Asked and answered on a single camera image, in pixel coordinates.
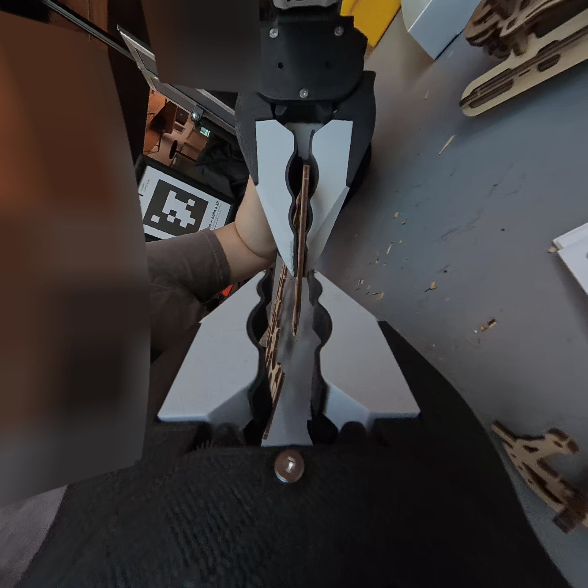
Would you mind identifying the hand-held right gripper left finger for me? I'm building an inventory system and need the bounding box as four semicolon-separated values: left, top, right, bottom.
157;269;276;429

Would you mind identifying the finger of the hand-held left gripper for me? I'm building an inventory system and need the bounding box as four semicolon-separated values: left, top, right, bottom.
305;119;354;259
255;119;300;266

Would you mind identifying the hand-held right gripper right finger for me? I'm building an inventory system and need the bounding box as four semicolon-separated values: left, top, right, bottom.
263;270;421;447

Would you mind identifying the wooden model part with holes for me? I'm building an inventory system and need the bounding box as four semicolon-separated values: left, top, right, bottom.
259;193;301;447

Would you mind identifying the large wooden cutout sheet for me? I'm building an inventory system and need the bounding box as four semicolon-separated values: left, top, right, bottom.
292;164;312;336

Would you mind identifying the person's left forearm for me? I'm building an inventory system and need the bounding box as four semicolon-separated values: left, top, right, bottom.
146;177;278;318

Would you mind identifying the small wooden model part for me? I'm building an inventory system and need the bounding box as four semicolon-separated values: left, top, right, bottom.
491;420;588;534

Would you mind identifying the pale plywood model assembly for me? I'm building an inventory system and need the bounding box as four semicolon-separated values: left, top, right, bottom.
459;0;588;118

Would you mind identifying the yellow plastic bin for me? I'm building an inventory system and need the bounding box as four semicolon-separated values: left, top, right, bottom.
339;0;402;47

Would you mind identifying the framed black white tag sign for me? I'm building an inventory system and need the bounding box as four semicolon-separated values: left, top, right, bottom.
135;154;236;243

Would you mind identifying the white box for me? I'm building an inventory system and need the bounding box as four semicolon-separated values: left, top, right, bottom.
402;0;484;60

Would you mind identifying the white instruction booklet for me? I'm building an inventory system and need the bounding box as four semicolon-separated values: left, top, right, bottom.
551;223;588;296

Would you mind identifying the aluminium rail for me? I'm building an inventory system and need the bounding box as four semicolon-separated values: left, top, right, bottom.
117;25;239;134

